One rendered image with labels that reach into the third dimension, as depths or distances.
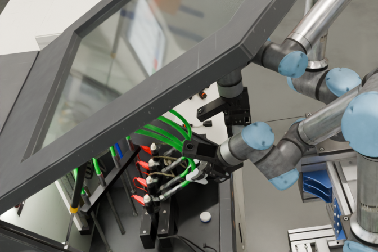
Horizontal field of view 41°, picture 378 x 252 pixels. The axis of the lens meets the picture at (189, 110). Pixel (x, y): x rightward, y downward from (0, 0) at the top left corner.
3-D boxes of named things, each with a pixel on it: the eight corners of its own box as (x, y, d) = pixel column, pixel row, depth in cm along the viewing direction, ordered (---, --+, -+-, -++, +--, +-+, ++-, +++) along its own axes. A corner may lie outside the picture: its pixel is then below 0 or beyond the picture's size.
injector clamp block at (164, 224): (176, 259, 175) (167, 232, 166) (148, 260, 177) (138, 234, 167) (180, 185, 201) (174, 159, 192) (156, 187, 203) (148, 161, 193)
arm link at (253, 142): (269, 154, 126) (247, 130, 126) (243, 169, 134) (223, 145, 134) (282, 136, 131) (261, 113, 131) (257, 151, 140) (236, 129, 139)
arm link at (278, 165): (311, 162, 134) (284, 131, 134) (292, 189, 128) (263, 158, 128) (294, 169, 141) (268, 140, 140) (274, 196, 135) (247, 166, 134)
